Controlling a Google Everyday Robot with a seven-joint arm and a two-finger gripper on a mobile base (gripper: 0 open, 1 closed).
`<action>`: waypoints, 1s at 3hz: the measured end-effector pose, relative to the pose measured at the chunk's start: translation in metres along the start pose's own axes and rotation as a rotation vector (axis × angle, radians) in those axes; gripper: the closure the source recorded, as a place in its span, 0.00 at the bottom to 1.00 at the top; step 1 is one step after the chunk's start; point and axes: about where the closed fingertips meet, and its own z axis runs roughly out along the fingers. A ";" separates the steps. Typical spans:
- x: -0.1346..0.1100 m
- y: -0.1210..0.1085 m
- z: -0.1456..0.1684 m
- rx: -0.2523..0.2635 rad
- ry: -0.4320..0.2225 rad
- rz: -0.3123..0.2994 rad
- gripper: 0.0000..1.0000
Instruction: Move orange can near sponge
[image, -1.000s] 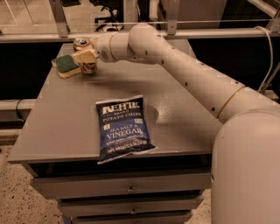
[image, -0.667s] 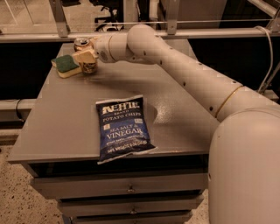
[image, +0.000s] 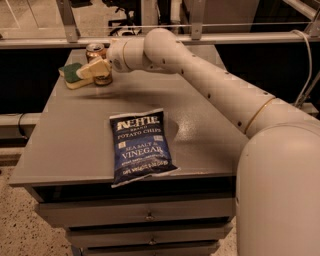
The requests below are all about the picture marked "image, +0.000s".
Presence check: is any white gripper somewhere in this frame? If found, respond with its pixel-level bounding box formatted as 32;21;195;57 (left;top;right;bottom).
76;39;131;79

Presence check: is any orange soda can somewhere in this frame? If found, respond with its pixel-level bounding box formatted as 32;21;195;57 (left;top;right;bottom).
86;43;112;86

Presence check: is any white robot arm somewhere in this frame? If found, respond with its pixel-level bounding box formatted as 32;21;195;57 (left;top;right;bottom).
107;28;320;256

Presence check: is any green and yellow sponge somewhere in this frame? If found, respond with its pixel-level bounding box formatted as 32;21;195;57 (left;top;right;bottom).
58;62;93;90

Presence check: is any blue Kettle chips bag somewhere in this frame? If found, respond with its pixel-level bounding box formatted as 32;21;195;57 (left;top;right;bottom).
109;108;178;188

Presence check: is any metal railing bar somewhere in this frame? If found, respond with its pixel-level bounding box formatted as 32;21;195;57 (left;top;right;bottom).
0;31;320;50

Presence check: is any grey drawer cabinet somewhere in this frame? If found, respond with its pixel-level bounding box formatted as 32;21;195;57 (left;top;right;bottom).
10;71;247;256

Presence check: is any top drawer knob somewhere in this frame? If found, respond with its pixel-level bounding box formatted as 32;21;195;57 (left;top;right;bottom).
145;212;155;221

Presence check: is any drawer knob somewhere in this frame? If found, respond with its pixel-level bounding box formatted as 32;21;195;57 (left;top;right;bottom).
148;238;157;246
145;212;155;221

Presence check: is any white cable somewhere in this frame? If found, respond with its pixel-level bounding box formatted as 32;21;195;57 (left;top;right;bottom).
290;29;314;107

